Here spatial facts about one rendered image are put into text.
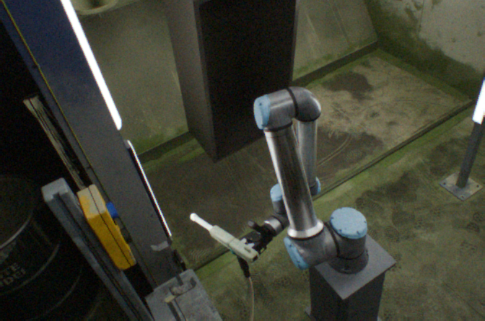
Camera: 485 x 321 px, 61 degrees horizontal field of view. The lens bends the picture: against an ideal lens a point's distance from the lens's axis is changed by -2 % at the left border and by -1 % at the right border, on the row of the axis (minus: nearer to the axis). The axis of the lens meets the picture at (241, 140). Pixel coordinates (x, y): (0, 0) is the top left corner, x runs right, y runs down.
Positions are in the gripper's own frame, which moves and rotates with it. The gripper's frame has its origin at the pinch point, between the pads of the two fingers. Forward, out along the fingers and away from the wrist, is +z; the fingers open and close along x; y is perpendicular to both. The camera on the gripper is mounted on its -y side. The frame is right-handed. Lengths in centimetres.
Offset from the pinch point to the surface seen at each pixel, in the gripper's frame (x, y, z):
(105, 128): 21, -74, 26
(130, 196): 30, -37, 25
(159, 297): 4.1, -4.4, 38.6
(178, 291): -25, -30, 39
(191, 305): -8.9, -2.8, 32.0
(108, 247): -26, -61, 52
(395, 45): 84, 13, -275
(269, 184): 75, 46, -84
